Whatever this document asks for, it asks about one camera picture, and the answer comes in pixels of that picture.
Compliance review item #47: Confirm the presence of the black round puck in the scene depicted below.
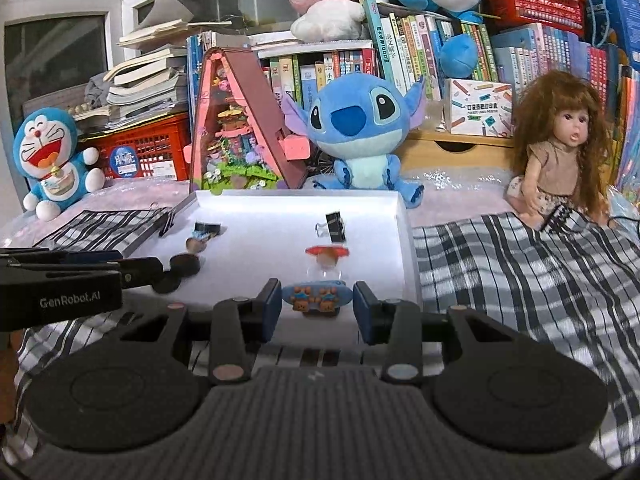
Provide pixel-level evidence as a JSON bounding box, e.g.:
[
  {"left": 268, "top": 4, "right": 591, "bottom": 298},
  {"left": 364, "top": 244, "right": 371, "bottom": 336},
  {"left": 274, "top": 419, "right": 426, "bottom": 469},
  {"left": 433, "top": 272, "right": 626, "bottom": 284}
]
[
  {"left": 169, "top": 252, "right": 201, "bottom": 278},
  {"left": 152, "top": 272, "right": 181, "bottom": 295}
]

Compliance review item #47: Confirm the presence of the red handled wooden stamp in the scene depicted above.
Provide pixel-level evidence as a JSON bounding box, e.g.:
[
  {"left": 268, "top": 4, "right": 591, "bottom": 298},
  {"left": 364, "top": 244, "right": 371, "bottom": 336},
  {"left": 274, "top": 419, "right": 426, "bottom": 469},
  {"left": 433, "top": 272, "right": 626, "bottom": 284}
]
[{"left": 186, "top": 237, "right": 207, "bottom": 254}]

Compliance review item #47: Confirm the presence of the blue bear hair clip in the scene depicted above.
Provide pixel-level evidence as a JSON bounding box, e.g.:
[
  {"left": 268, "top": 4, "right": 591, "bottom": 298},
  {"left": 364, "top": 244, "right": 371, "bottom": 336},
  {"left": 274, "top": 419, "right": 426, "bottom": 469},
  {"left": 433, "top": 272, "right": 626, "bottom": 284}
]
[{"left": 282, "top": 280, "right": 352, "bottom": 316}]

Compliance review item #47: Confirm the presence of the clear round plastic lid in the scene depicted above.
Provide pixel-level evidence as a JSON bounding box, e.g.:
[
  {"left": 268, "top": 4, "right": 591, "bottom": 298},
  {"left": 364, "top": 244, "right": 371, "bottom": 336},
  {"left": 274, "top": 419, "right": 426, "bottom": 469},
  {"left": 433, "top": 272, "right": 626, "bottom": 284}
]
[{"left": 307, "top": 264, "right": 343, "bottom": 282}]

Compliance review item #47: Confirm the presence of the brown wooden knob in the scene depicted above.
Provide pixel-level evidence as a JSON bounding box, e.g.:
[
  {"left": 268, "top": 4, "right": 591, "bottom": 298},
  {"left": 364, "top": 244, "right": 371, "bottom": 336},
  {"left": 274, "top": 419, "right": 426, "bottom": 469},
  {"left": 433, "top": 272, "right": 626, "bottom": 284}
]
[{"left": 317, "top": 252, "right": 338, "bottom": 269}]

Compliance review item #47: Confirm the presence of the person left hand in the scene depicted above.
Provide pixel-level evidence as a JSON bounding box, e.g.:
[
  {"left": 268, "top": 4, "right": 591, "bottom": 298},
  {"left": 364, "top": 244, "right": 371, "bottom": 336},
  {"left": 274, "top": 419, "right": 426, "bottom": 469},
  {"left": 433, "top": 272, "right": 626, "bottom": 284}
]
[{"left": 0, "top": 330, "right": 24, "bottom": 424}]

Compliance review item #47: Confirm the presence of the black binder clip on box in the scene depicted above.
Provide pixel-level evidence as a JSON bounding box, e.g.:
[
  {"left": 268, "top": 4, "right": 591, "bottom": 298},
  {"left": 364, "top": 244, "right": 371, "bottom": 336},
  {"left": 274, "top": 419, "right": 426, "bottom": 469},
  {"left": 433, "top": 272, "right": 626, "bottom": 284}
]
[{"left": 151, "top": 207, "right": 175, "bottom": 237}]

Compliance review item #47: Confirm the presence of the white shallow cardboard box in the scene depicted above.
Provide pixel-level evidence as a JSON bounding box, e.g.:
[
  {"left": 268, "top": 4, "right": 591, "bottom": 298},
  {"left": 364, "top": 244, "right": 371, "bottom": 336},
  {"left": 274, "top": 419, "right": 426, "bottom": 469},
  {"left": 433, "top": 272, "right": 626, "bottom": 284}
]
[{"left": 84, "top": 188, "right": 421, "bottom": 356}]

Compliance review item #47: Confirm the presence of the red plastic crate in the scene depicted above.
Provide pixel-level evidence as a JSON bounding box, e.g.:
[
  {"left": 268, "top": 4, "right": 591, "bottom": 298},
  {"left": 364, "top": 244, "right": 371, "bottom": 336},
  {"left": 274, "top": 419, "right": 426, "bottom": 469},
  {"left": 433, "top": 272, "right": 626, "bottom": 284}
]
[{"left": 78, "top": 113, "right": 191, "bottom": 181}]

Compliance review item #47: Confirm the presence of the Doraemon plush toy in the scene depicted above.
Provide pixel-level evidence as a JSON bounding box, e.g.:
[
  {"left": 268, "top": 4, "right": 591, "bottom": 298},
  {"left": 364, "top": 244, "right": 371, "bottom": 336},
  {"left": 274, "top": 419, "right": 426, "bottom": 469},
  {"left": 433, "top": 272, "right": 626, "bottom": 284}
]
[{"left": 13, "top": 107, "right": 105, "bottom": 221}]

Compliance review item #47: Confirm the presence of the pink triangular miniature house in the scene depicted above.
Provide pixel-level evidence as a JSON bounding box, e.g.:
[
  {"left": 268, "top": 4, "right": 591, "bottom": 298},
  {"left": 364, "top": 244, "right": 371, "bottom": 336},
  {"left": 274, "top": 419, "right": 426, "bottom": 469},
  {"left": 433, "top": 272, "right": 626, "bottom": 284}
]
[{"left": 190, "top": 47, "right": 310, "bottom": 194}]

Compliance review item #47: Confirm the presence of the wooden drawer box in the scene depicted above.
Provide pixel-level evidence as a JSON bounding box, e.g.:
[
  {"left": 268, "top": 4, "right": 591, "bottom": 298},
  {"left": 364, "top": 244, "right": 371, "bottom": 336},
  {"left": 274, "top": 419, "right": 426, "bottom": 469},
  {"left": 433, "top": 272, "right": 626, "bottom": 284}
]
[{"left": 396, "top": 129, "right": 513, "bottom": 171}]

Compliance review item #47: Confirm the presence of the black white plaid cloth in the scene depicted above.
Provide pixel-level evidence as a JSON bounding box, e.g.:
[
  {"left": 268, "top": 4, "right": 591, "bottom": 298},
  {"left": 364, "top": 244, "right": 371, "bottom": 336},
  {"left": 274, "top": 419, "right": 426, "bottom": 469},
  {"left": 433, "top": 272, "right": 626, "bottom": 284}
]
[{"left": 15, "top": 207, "right": 639, "bottom": 468}]

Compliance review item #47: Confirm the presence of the stack of books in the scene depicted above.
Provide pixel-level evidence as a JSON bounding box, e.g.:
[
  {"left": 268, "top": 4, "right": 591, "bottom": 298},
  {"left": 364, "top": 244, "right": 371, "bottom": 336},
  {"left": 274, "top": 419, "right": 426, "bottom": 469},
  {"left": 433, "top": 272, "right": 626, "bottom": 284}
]
[{"left": 67, "top": 0, "right": 232, "bottom": 131}]

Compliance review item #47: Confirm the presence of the Stitch plush toy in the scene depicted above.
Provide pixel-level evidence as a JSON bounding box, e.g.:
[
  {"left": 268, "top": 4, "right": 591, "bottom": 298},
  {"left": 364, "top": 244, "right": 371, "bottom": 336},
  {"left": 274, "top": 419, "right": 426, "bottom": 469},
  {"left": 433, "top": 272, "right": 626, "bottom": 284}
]
[{"left": 281, "top": 73, "right": 426, "bottom": 209}]

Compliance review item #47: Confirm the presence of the white pencil pattern box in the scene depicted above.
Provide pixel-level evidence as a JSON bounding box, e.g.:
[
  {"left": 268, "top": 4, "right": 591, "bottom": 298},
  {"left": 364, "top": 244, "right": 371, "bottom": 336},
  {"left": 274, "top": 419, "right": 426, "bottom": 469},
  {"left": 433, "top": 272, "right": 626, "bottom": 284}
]
[{"left": 444, "top": 79, "right": 513, "bottom": 138}]

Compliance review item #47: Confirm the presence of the brown haired doll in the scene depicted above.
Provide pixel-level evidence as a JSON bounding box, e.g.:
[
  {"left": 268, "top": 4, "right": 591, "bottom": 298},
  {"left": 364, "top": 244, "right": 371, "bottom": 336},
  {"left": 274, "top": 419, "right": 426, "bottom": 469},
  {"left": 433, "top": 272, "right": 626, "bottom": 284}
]
[{"left": 506, "top": 70, "right": 608, "bottom": 229}]

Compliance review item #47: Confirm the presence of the pink bunny plush toy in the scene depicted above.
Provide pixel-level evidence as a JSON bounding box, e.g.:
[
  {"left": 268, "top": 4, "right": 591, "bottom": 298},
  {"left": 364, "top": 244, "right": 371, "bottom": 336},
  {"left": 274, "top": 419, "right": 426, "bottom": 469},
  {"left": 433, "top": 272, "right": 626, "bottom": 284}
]
[{"left": 288, "top": 0, "right": 364, "bottom": 44}]

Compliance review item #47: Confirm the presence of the red basket on shelf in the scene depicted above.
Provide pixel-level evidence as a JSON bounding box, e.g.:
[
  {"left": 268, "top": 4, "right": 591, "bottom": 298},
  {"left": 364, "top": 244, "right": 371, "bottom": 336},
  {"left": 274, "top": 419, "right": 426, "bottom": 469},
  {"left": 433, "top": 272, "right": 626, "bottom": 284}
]
[{"left": 483, "top": 0, "right": 586, "bottom": 38}]

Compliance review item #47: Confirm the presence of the blue gift bag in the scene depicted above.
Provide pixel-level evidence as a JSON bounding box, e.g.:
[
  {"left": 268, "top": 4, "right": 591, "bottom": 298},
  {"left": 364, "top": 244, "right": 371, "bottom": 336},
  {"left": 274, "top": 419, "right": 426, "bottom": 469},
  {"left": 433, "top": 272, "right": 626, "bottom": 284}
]
[{"left": 586, "top": 0, "right": 639, "bottom": 70}]

